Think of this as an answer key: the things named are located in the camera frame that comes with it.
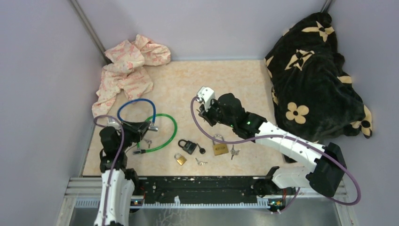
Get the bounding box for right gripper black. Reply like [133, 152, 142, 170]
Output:
[199, 98, 235, 128]

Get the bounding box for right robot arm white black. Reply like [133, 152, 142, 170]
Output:
[193, 87, 347, 198]

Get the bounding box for green cable lock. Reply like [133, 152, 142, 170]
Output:
[132, 113, 178, 155]

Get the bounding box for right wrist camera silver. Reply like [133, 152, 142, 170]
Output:
[197, 86, 215, 111]

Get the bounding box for blue cable lock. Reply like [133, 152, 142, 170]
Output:
[117, 98, 159, 132]

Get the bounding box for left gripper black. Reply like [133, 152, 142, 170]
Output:
[117, 119, 151, 152]

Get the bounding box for small padlock keys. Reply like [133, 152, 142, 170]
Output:
[195, 158, 207, 166]

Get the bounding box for pink patterned cloth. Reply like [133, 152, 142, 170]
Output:
[91, 34, 171, 117]

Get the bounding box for black padlock key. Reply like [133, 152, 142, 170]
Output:
[197, 144, 206, 154]

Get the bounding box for small brass padlock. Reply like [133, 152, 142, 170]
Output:
[174, 153, 187, 166]

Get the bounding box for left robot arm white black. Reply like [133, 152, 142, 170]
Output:
[94, 121, 152, 226]

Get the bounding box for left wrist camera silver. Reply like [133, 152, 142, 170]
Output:
[107, 119, 122, 132]

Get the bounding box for large brass padlock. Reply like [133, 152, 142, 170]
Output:
[212, 140, 229, 156]

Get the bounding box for green lock keys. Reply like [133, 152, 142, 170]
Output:
[143, 138, 152, 149]

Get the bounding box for keys of large padlock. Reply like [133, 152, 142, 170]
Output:
[230, 145, 241, 160]

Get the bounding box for black padlock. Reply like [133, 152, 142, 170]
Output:
[178, 139, 198, 155]

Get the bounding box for black floral blanket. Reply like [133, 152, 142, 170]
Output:
[264, 12, 373, 143]

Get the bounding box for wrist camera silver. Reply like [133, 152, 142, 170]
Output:
[107, 119, 122, 132]
[197, 86, 215, 111]

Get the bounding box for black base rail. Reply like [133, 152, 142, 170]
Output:
[130, 176, 287, 212]

